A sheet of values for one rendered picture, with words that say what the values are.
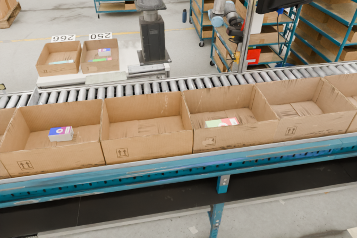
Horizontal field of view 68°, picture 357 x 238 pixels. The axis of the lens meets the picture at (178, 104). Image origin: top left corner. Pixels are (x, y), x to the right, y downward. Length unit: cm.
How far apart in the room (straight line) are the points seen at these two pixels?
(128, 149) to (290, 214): 145
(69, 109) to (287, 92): 116
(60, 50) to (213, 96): 155
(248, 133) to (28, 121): 106
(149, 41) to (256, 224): 156
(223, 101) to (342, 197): 140
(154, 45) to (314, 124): 131
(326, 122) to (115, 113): 104
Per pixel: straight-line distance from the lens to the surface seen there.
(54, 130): 143
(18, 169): 132
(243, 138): 127
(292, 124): 133
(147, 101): 137
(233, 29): 197
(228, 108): 151
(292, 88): 161
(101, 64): 211
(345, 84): 180
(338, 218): 239
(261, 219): 217
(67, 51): 253
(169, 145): 118
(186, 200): 143
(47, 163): 126
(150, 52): 217
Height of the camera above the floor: 184
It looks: 39 degrees down
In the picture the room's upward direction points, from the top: straight up
